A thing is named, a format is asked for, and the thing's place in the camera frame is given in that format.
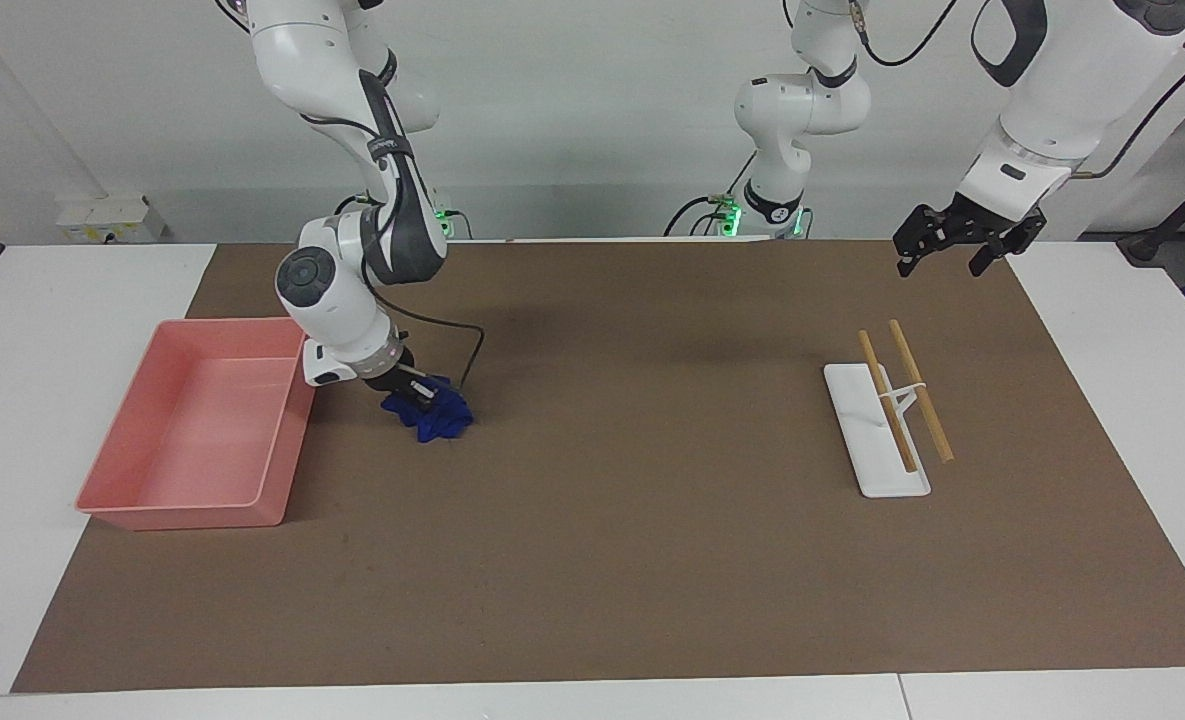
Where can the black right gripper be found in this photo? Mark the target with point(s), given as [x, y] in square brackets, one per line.
[390, 372]

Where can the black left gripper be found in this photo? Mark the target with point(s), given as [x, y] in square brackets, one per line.
[992, 222]

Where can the blue towel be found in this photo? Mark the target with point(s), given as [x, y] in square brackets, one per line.
[437, 418]

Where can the white towel rack wooden bars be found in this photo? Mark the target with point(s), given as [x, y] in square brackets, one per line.
[887, 470]

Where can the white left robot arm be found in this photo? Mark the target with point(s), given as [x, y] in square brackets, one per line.
[1072, 90]

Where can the brown table mat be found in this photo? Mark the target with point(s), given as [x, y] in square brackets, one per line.
[602, 500]

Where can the white power strip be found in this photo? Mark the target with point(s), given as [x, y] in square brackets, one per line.
[102, 218]

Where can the pink plastic bin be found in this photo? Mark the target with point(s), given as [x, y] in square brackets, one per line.
[202, 430]

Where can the black stand leg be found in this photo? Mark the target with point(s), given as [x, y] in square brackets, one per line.
[1177, 215]

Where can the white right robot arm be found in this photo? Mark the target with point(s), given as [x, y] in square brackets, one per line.
[347, 290]

